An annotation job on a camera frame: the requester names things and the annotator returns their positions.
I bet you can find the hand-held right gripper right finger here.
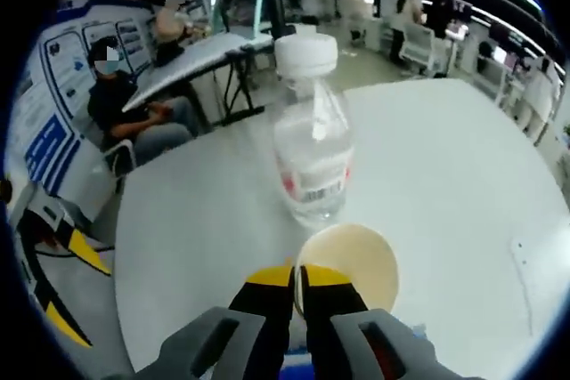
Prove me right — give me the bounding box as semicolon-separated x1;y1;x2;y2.
300;264;447;380

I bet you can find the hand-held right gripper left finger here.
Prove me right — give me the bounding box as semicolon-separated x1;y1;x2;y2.
132;264;297;380

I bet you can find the white paper cup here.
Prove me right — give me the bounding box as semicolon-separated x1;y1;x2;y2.
292;222;400;321

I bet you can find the clear plastic water bottle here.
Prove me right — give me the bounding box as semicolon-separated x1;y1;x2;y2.
272;34;356;228

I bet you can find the white and blue display board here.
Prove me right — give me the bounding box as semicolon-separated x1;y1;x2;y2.
7;0;156;223

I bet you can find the white folding table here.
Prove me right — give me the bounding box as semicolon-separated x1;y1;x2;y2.
121;32;276;128

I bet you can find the white office chair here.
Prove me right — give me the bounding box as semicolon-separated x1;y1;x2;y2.
399;22;447;77

